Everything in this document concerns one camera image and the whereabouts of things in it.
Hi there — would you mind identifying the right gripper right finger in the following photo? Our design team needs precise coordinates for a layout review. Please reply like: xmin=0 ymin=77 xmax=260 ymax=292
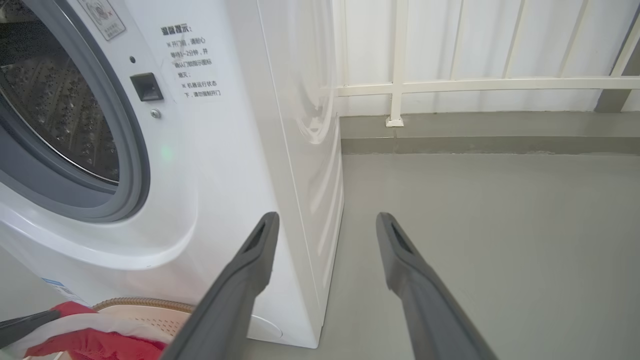
xmin=376 ymin=212 xmax=501 ymax=360

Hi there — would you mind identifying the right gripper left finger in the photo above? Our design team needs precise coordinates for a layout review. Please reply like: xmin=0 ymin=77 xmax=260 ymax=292
xmin=160 ymin=211 xmax=281 ymax=360

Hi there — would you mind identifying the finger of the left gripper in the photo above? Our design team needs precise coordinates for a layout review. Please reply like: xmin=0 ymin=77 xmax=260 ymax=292
xmin=0 ymin=309 xmax=62 ymax=349

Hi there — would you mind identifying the red clothing item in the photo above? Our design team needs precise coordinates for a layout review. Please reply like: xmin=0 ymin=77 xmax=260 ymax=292
xmin=22 ymin=301 xmax=168 ymax=360

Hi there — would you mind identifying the cream perforated laundry basket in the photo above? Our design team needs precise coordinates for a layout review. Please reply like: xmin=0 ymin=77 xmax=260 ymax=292
xmin=45 ymin=297 xmax=196 ymax=360

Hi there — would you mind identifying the white front-load washing machine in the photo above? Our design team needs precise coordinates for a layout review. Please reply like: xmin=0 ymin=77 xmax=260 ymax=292
xmin=0 ymin=0 xmax=346 ymax=349

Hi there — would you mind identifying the grey rubber door seal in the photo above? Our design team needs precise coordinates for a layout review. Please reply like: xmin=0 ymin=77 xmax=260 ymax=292
xmin=0 ymin=0 xmax=151 ymax=223

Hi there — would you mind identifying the steel washing machine drum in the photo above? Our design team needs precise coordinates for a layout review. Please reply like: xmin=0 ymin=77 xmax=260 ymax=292
xmin=0 ymin=0 xmax=121 ymax=183

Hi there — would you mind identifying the black door latch socket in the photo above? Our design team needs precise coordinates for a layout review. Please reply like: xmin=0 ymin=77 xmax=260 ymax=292
xmin=130 ymin=73 xmax=165 ymax=103

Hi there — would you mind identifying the blue and white energy label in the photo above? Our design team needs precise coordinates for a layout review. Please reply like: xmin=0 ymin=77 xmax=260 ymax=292
xmin=41 ymin=277 xmax=81 ymax=306

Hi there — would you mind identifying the white metal drying rack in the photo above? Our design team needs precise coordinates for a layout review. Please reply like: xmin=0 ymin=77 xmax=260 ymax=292
xmin=320 ymin=0 xmax=640 ymax=127

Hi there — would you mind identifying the warning sticker on washer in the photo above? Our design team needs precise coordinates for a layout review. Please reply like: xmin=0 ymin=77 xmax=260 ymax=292
xmin=77 ymin=0 xmax=127 ymax=42

